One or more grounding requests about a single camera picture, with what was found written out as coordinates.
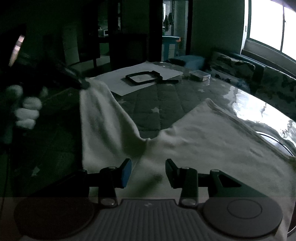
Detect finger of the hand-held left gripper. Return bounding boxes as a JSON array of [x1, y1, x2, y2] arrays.
[[55, 60, 91, 90]]

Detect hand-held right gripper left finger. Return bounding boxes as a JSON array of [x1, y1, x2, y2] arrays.
[[79, 158, 133, 207]]

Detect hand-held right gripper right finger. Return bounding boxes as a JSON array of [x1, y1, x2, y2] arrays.
[[165, 158, 243, 207]]

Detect white garment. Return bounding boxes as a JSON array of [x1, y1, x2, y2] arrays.
[[79, 80, 296, 241]]

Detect hanging clothes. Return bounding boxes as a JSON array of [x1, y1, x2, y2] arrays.
[[164, 13, 174, 32]]

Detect person's left hand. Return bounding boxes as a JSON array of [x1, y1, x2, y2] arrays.
[[5, 85, 49, 130]]

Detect white paper sheet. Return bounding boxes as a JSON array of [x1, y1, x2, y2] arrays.
[[92, 61, 184, 96]]

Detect blue cabinet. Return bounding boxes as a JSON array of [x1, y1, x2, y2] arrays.
[[162, 35, 181, 61]]

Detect clear plastic box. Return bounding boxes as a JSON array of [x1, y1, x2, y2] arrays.
[[189, 70, 211, 81]]

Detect dark teal sofa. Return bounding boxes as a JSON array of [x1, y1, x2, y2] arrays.
[[169, 50, 296, 107]]

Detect butterfly print cushion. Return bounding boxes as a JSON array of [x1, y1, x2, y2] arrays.
[[259, 66, 296, 105], [209, 51, 256, 85]]

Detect window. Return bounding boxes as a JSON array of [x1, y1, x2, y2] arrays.
[[240, 0, 296, 61]]

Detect black rectangular frame with handle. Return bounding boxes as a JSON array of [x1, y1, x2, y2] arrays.
[[125, 71, 180, 86]]

